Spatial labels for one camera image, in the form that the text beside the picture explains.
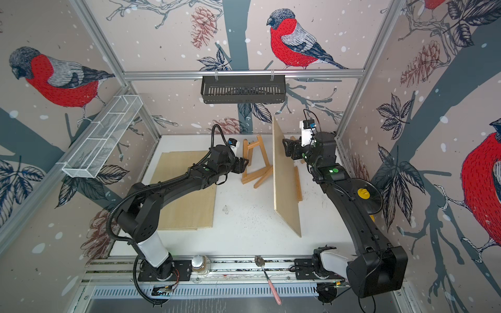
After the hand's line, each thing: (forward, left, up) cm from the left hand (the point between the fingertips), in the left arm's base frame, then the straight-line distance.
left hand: (247, 156), depth 89 cm
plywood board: (-18, +22, -16) cm, 33 cm away
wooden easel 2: (-9, -24, -11) cm, 28 cm away
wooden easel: (-3, -7, -11) cm, 13 cm away
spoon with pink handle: (-40, -6, -19) cm, 44 cm away
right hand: (-2, -19, +15) cm, 24 cm away
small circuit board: (-50, +30, -18) cm, 61 cm away
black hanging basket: (+39, +3, +10) cm, 41 cm away
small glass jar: (-43, +15, -6) cm, 46 cm away
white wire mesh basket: (-1, +59, +14) cm, 60 cm away
